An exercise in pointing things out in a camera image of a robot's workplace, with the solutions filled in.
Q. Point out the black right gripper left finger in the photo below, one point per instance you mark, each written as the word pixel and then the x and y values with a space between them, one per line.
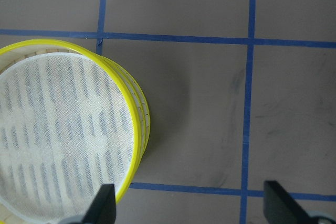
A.
pixel 103 207

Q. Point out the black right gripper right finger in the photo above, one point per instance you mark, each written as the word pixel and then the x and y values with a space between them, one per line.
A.
pixel 279 207

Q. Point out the yellow-rimmed bamboo steamer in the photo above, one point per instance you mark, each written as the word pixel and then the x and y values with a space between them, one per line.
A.
pixel 136 119

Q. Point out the white mesh steamer liner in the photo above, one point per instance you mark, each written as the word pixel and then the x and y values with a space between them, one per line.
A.
pixel 63 127

